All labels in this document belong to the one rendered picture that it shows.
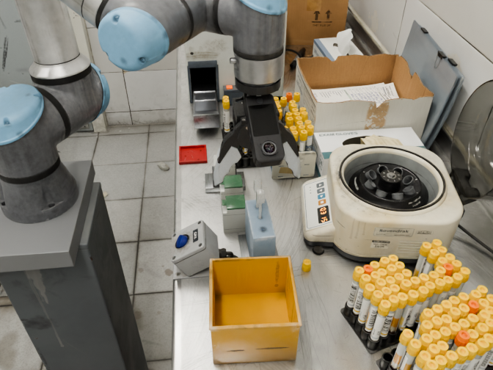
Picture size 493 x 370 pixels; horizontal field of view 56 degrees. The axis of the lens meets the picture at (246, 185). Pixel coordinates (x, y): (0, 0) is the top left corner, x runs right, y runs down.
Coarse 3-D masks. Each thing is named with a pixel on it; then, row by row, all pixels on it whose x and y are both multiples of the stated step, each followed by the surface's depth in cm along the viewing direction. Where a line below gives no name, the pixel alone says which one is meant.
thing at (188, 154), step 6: (180, 150) 117; (186, 150) 117; (192, 150) 117; (198, 150) 117; (204, 150) 117; (180, 156) 115; (186, 156) 115; (192, 156) 115; (198, 156) 115; (204, 156) 115; (180, 162) 113; (186, 162) 113; (192, 162) 113; (198, 162) 113; (204, 162) 113
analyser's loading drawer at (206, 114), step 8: (200, 88) 134; (208, 88) 134; (200, 96) 127; (208, 96) 127; (200, 104) 123; (208, 104) 124; (216, 104) 127; (200, 112) 124; (208, 112) 124; (216, 112) 124; (200, 120) 120; (208, 120) 120; (216, 120) 121
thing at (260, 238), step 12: (252, 204) 87; (264, 204) 87; (252, 216) 85; (264, 216) 85; (252, 228) 82; (264, 228) 82; (240, 240) 92; (252, 240) 81; (264, 240) 81; (252, 252) 83; (264, 252) 83; (276, 252) 90
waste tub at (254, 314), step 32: (288, 256) 77; (224, 288) 81; (256, 288) 82; (288, 288) 77; (224, 320) 78; (256, 320) 78; (288, 320) 78; (224, 352) 71; (256, 352) 72; (288, 352) 72
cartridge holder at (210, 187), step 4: (212, 168) 106; (212, 172) 105; (236, 172) 105; (240, 172) 108; (208, 176) 107; (212, 176) 107; (208, 180) 106; (212, 180) 106; (244, 180) 106; (208, 184) 105; (212, 184) 105; (244, 184) 105; (208, 188) 104; (212, 188) 104; (216, 188) 104; (244, 188) 105
